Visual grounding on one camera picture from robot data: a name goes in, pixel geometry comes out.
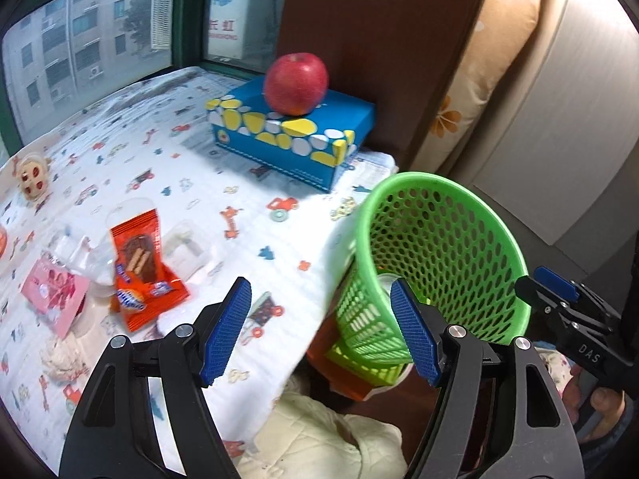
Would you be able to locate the orange snack wrapper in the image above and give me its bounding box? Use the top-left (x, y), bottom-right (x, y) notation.
top-left (111, 209), bottom-right (190, 333)

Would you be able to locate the clear rectangular plastic box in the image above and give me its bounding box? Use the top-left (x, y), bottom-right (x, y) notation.
top-left (161, 220), bottom-right (211, 281)

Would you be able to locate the tissue ball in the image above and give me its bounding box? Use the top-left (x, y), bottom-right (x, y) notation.
top-left (40, 333), bottom-right (89, 383)

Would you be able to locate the clear plastic tray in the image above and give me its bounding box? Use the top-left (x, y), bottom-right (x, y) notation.
top-left (47, 230), bottom-right (116, 291)

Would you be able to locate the pink paper package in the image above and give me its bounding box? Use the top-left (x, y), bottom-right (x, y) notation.
top-left (21, 257), bottom-right (90, 338)

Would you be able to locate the person's right hand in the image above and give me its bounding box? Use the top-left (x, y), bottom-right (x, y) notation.
top-left (562, 366), bottom-right (626, 443)

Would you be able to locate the green plastic mesh wastebasket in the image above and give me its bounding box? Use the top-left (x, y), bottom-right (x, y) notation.
top-left (326, 172), bottom-right (531, 386)

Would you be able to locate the cream quilted blanket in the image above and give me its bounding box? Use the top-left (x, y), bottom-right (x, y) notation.
top-left (237, 390), bottom-right (407, 479)

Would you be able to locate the cartoon print bed sheet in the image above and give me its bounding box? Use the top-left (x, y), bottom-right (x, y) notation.
top-left (1, 68), bottom-right (395, 473)

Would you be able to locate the blue yellow tissue box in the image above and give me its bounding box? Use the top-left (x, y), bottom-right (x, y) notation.
top-left (205, 77), bottom-right (376, 192)

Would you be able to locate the orange water bottle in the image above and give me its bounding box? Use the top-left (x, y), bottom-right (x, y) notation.
top-left (0, 225), bottom-right (9, 258)

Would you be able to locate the cream plush toy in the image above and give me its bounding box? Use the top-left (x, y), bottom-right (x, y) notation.
top-left (15, 154), bottom-right (51, 201)

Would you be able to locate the red apple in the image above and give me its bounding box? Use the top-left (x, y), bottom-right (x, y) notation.
top-left (263, 52), bottom-right (329, 117)

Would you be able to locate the floral pillow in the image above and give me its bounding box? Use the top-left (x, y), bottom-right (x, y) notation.
top-left (411, 0), bottom-right (540, 173)

